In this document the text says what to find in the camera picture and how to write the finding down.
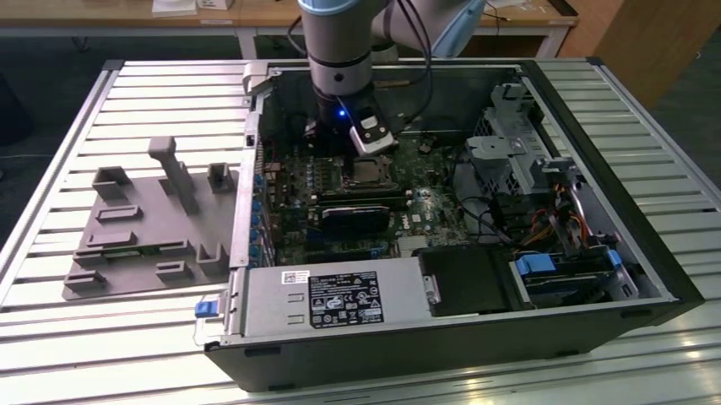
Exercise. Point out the silver square CPU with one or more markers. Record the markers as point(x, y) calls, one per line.
point(371, 169)

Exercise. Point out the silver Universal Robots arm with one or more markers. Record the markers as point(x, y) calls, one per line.
point(337, 42)

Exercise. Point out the CPU socket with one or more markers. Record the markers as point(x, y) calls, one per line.
point(373, 186)

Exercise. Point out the round coin cell battery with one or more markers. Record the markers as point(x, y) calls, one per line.
point(424, 146)

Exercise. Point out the black RAM stick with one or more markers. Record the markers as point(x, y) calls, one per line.
point(360, 203)
point(360, 195)

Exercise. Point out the black graphics card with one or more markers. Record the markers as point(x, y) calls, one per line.
point(355, 221)

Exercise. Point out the gray metal drive cage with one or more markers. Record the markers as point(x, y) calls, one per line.
point(495, 147)

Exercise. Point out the silver chipset heatsink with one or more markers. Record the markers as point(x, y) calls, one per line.
point(412, 246)

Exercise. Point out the green motherboard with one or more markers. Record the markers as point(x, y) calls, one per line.
point(439, 236)

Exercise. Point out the gray plastic parts rack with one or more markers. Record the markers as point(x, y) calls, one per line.
point(152, 219)

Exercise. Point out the white box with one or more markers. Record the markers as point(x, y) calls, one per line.
point(175, 7)

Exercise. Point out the black plastic shroud box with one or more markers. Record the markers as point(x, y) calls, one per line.
point(467, 278)

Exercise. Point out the gray power supply unit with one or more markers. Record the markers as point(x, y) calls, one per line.
point(269, 308)

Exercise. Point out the wooden desk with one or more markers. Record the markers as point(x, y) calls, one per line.
point(112, 20)

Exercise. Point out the blue disk carrier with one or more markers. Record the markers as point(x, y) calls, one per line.
point(531, 263)

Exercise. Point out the blue power supply latch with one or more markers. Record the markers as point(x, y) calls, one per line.
point(204, 308)

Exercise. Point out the black disk drive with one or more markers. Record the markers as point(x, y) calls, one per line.
point(563, 287)

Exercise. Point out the black open PC case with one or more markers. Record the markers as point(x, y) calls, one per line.
point(394, 358)

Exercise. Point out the blue drive bay clip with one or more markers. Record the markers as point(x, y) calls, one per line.
point(614, 259)

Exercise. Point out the wooden cabinet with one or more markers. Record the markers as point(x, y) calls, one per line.
point(647, 42)

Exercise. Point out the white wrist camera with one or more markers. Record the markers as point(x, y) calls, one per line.
point(371, 135)

